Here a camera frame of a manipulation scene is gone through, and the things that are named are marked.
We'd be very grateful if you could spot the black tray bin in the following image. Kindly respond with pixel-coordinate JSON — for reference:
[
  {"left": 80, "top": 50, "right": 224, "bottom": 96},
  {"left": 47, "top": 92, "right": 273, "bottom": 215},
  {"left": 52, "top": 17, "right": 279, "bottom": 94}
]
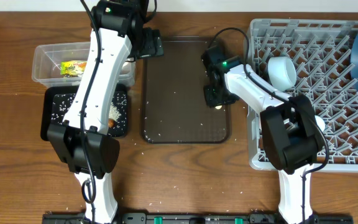
[{"left": 40, "top": 84, "right": 129, "bottom": 141}]

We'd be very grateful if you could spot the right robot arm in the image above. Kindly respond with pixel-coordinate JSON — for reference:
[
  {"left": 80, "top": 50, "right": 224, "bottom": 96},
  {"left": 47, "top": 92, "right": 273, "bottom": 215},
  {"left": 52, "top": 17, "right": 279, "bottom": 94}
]
[{"left": 201, "top": 45, "right": 327, "bottom": 223}]

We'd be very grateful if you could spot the clear plastic bin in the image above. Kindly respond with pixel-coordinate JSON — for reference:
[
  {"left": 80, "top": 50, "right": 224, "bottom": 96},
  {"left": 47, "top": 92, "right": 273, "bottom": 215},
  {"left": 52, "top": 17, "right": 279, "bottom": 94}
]
[{"left": 31, "top": 42, "right": 136, "bottom": 88}]

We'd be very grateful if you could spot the grey dishwasher rack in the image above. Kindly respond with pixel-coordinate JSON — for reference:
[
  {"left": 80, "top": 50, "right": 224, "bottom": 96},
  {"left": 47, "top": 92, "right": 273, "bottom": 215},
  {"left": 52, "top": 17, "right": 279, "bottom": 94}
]
[{"left": 247, "top": 19, "right": 358, "bottom": 173}]

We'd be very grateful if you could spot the dark brown serving tray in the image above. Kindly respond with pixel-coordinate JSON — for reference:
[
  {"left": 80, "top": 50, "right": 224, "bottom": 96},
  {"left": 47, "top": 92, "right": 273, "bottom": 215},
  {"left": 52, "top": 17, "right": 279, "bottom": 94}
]
[{"left": 141, "top": 36, "right": 231, "bottom": 144}]

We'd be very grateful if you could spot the orange carrot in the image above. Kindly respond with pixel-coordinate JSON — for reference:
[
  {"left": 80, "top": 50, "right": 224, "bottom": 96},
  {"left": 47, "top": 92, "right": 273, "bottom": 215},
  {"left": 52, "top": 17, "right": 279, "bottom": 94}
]
[{"left": 108, "top": 119, "right": 114, "bottom": 128}]

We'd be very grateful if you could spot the left black cable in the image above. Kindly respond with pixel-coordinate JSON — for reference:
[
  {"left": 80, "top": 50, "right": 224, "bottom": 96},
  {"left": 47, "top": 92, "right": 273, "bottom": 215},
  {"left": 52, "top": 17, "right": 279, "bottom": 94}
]
[{"left": 78, "top": 0, "right": 158, "bottom": 224}]

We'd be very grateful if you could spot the light blue rice bowl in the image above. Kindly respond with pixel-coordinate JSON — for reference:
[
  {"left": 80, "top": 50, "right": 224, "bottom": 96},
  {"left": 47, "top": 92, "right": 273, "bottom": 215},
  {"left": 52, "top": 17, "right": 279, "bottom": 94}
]
[{"left": 267, "top": 57, "right": 296, "bottom": 91}]

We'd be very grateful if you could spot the light blue cup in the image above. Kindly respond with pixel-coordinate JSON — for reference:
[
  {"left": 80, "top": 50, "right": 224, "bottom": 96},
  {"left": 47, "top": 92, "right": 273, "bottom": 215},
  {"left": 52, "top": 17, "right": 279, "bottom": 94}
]
[{"left": 314, "top": 115, "right": 326, "bottom": 132}]

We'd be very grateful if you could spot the white rice pile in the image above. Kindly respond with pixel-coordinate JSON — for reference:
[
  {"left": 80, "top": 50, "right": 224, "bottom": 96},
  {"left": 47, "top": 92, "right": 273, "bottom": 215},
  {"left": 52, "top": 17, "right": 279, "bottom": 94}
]
[{"left": 50, "top": 91, "right": 128, "bottom": 138}]

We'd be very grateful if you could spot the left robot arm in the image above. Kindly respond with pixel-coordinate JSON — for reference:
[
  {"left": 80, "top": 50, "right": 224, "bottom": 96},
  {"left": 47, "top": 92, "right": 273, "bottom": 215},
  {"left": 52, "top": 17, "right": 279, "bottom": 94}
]
[{"left": 42, "top": 1, "right": 163, "bottom": 223}]

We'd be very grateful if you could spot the green yellow snack wrapper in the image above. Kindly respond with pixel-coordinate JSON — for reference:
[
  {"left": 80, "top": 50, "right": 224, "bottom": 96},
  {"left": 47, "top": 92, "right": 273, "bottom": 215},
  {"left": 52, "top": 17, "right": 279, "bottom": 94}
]
[{"left": 60, "top": 60, "right": 87, "bottom": 77}]

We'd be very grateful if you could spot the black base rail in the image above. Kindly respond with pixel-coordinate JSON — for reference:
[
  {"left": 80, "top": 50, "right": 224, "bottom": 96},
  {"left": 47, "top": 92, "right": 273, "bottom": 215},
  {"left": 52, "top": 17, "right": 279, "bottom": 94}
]
[{"left": 41, "top": 211, "right": 354, "bottom": 224}]

